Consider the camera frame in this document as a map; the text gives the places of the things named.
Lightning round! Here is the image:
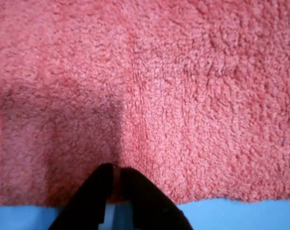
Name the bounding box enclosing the orange terry towel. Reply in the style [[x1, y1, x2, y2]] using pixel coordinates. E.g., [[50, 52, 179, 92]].
[[0, 0, 290, 208]]

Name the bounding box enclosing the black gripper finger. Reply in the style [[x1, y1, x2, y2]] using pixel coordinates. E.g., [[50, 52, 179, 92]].
[[121, 167, 193, 230], [49, 163, 114, 230]]

